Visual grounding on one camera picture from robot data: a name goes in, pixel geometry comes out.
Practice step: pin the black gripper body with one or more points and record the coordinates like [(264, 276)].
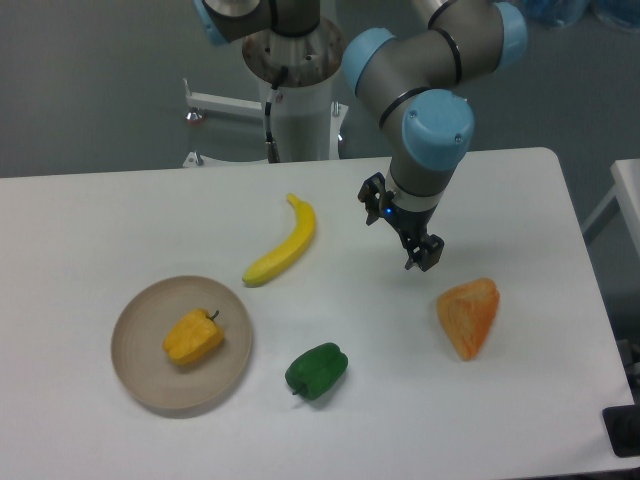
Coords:
[(410, 226)]

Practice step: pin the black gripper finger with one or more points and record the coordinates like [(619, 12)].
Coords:
[(424, 252), (370, 195)]

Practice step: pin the yellow bell pepper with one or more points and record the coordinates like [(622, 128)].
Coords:
[(193, 336)]

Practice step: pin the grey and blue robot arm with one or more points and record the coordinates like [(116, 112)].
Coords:
[(406, 85)]

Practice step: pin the orange pepper slice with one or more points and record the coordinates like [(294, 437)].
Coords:
[(466, 313)]

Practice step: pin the green bell pepper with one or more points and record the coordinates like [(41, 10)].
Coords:
[(314, 373)]

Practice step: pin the beige round plate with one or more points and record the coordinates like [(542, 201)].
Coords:
[(144, 368)]

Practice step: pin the yellow banana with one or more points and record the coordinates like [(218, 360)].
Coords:
[(283, 256)]

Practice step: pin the white side table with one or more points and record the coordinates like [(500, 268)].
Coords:
[(622, 197)]

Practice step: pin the black device at edge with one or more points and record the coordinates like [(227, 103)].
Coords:
[(622, 425)]

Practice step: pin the blue plastic bag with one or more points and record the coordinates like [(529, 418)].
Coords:
[(619, 14)]

